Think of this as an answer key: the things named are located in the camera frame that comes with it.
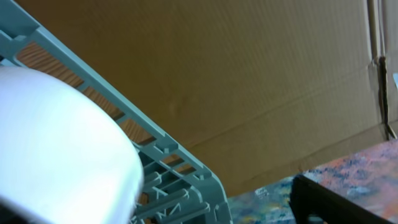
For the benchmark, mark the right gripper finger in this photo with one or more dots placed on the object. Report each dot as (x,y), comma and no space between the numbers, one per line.
(311,202)

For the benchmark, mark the grey dishwasher rack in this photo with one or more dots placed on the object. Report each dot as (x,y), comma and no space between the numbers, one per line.
(177,187)

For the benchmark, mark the white bowl with rice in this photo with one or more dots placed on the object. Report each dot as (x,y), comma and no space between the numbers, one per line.
(63,159)

